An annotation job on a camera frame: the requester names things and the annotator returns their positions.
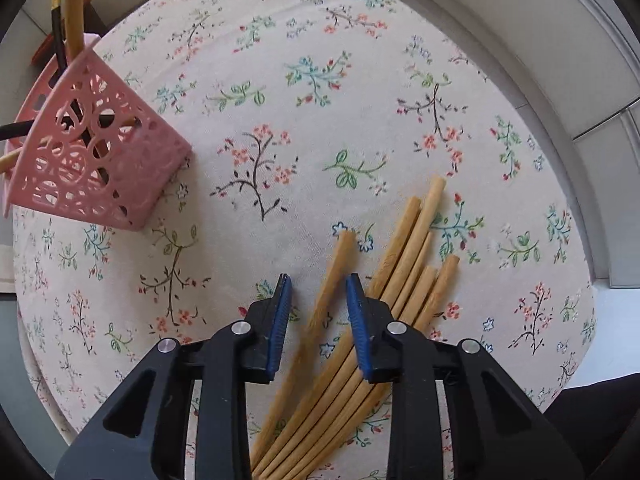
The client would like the black chopstick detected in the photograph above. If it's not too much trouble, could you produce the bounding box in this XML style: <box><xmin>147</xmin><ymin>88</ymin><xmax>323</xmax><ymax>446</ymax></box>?
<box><xmin>50</xmin><ymin>0</ymin><xmax>113</xmax><ymax>186</ymax></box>
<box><xmin>0</xmin><ymin>115</ymin><xmax>138</xmax><ymax>142</ymax></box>

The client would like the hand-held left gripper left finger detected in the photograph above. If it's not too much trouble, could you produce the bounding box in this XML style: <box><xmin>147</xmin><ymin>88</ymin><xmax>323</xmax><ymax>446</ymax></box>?
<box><xmin>54</xmin><ymin>274</ymin><xmax>293</xmax><ymax>480</ymax></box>

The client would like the bundle of wooden chopsticks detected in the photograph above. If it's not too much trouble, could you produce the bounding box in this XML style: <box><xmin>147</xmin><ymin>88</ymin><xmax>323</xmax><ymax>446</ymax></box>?
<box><xmin>250</xmin><ymin>176</ymin><xmax>461</xmax><ymax>480</ymax></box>

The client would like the floral tablecloth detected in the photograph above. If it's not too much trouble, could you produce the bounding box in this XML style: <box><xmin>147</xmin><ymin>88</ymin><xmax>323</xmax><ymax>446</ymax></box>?
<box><xmin>10</xmin><ymin>0</ymin><xmax>598</xmax><ymax>480</ymax></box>

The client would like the pink perforated utensil holder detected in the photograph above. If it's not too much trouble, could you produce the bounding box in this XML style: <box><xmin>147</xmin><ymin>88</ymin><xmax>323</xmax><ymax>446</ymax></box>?
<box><xmin>0</xmin><ymin>32</ymin><xmax>193</xmax><ymax>232</ymax></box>

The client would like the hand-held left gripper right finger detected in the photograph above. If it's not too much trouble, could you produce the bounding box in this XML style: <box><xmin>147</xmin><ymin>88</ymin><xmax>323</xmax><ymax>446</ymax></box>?
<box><xmin>345</xmin><ymin>274</ymin><xmax>587</xmax><ymax>480</ymax></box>

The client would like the dark cloth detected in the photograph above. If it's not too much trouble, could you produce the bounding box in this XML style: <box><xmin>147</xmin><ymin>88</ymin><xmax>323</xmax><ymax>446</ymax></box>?
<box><xmin>542</xmin><ymin>377</ymin><xmax>640</xmax><ymax>480</ymax></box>

